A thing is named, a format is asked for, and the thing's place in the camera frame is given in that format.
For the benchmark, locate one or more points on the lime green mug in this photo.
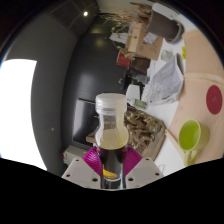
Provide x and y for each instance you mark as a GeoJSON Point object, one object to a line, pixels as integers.
{"type": "Point", "coordinates": [191, 136]}

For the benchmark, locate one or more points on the round ceiling light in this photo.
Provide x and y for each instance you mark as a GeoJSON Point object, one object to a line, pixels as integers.
{"type": "Point", "coordinates": [86, 13]}

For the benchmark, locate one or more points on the flat round red coaster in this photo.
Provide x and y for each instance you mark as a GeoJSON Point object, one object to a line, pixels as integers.
{"type": "Point", "coordinates": [214, 99]}

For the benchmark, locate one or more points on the grey pot with dried plant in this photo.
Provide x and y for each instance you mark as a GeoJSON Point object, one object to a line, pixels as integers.
{"type": "Point", "coordinates": [163, 25]}

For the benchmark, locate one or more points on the white chair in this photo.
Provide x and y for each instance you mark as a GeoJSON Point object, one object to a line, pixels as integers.
{"type": "Point", "coordinates": [132, 93]}
{"type": "Point", "coordinates": [165, 8]}

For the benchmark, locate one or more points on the brown cardboard box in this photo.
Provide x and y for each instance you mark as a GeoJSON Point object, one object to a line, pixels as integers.
{"type": "Point", "coordinates": [143, 41]}

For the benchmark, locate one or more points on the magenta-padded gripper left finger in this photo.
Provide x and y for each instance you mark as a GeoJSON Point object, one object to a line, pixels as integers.
{"type": "Point", "coordinates": [88, 163]}

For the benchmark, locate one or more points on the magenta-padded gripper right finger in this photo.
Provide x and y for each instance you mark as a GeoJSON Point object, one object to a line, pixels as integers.
{"type": "Point", "coordinates": [135, 163]}

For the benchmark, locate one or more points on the black wall screen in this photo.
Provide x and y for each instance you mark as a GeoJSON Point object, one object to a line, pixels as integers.
{"type": "Point", "coordinates": [83, 123]}

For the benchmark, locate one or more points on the golden brown figure sculpture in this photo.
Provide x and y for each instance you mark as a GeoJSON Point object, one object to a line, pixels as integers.
{"type": "Point", "coordinates": [143, 126]}

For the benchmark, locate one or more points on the red box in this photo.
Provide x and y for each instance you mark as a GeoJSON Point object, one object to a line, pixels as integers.
{"type": "Point", "coordinates": [122, 60]}

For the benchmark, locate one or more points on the light wooden drawing board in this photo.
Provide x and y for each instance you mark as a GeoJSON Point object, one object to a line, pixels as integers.
{"type": "Point", "coordinates": [200, 66]}

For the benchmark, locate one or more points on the bright ceiling light panel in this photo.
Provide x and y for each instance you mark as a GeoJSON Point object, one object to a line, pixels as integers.
{"type": "Point", "coordinates": [16, 110]}

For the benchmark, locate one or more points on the white spray bottle green label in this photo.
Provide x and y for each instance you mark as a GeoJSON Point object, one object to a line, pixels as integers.
{"type": "Point", "coordinates": [140, 104]}

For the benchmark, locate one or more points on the white plaster piece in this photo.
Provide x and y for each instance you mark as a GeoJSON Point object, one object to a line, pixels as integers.
{"type": "Point", "coordinates": [118, 37]}

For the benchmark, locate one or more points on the small white cup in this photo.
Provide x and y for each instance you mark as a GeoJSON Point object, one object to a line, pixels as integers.
{"type": "Point", "coordinates": [166, 55]}

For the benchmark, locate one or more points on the white cabinet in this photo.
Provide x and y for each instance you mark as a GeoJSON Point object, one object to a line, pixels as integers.
{"type": "Point", "coordinates": [71, 155]}

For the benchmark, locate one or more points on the grey printed newspaper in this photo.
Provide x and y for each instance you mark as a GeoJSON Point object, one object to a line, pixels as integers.
{"type": "Point", "coordinates": [166, 81]}

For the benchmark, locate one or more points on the dark brown box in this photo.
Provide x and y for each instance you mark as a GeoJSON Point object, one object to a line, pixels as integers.
{"type": "Point", "coordinates": [140, 65]}

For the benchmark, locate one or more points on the small yellow tag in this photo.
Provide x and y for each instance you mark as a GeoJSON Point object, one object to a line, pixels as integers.
{"type": "Point", "coordinates": [183, 52]}

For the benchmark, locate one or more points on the white-capped dark drink bottle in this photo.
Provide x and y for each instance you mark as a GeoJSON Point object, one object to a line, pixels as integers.
{"type": "Point", "coordinates": [111, 133]}

